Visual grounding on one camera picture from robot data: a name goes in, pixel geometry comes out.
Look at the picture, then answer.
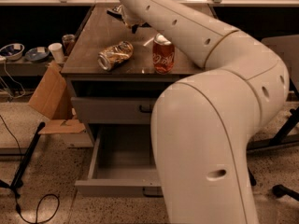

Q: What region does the white paper cup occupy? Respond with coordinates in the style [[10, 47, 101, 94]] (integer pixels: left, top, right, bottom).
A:
[[49, 43, 64, 63]]

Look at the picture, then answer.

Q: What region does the open grey lower drawer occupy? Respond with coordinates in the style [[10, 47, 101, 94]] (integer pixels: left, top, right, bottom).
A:
[[75, 124, 163, 198]]

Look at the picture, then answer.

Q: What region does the black caster foot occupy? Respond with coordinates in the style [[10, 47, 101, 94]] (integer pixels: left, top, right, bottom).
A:
[[272, 185, 299, 202]]

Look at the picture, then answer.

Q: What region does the grey top drawer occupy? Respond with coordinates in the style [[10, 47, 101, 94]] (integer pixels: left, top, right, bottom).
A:
[[71, 97, 155, 124]]

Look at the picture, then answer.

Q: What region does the glass jar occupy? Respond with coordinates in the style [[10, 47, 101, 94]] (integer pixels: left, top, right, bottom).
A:
[[62, 35, 76, 55]]

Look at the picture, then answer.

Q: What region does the brown cardboard box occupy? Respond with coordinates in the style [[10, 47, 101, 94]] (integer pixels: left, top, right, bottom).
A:
[[28, 62, 85, 134]]

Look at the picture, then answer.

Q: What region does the black stand leg left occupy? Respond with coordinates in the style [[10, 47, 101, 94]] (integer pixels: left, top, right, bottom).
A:
[[10, 122, 45, 191]]

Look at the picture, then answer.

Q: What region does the black stand leg right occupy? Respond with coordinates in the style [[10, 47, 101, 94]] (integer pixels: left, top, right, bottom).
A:
[[248, 168, 257, 187]]

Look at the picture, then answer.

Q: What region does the white bowl on shelf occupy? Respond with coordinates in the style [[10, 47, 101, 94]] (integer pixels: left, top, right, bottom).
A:
[[0, 43, 24, 61]]

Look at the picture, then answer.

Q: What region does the black cable on floor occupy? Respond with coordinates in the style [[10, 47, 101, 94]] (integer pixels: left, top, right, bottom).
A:
[[0, 114, 61, 224]]

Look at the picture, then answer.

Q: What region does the grey drawer cabinet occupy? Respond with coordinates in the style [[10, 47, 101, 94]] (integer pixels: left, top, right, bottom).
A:
[[62, 7, 202, 147]]

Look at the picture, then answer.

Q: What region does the white cable left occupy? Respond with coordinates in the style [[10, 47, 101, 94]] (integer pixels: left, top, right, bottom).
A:
[[0, 59, 26, 101]]

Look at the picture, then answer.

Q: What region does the blue bowl on shelf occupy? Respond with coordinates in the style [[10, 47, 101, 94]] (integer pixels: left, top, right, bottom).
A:
[[25, 47, 50, 63]]

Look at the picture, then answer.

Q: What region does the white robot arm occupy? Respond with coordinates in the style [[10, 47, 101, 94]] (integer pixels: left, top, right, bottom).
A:
[[120, 0, 289, 224]]

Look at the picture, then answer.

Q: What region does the red soda can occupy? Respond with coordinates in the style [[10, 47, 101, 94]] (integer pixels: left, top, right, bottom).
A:
[[152, 34, 175, 74]]

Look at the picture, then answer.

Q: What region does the black stand leg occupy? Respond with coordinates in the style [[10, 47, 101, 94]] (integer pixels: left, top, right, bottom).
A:
[[10, 122, 45, 191], [248, 168, 257, 187]]

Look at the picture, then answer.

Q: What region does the blue chip bag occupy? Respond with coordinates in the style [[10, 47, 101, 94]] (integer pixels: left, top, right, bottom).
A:
[[107, 6, 122, 20]]

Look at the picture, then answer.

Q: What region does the crushed gold can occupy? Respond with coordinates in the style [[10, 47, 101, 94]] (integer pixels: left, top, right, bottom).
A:
[[97, 41, 134, 71]]

